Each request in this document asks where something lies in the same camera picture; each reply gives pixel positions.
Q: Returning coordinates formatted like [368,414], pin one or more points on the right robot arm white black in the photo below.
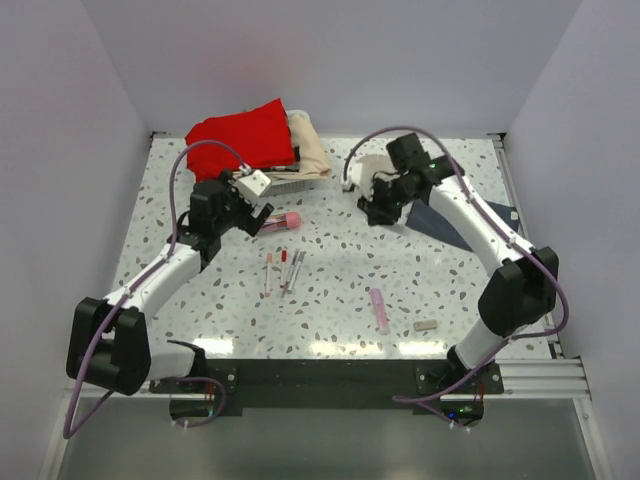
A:
[522,279]

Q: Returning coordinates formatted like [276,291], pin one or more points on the peach cap white marker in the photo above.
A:
[268,277]

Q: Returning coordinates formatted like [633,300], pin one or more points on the pink purple correction tape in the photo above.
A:
[379,311]

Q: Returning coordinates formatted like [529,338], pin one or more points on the beige small eraser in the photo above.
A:
[425,325]

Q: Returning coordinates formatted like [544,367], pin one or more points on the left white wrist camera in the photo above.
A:
[253,186]

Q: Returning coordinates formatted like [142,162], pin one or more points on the aluminium frame rail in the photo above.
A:
[554,378]

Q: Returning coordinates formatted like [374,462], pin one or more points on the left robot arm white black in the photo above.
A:
[109,345]

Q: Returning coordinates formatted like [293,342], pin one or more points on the red cap white marker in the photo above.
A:
[283,268]

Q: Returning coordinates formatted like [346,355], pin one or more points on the white plastic basket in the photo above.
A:
[280,186]

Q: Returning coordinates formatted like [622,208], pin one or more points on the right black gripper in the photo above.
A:
[376,213]

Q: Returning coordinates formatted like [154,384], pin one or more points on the red folded cloth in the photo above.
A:
[261,137]

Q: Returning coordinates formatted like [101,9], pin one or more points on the dark blue towel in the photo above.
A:
[424,219]

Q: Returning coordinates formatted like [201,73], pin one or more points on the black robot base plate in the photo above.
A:
[356,384]

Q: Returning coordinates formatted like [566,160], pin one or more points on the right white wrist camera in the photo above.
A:
[360,175]

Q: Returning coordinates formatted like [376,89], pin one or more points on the beige folded cloth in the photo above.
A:
[314,163]

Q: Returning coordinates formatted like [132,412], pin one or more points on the grey cap white marker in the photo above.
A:
[299,262]

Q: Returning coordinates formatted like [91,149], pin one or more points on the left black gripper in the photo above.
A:
[249,224]

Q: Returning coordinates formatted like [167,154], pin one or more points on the white round divided organizer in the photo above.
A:
[367,165]

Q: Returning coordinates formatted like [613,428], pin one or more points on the clear pen case pink cap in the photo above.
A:
[281,222]

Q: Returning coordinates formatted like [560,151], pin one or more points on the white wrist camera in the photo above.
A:
[253,186]
[360,175]

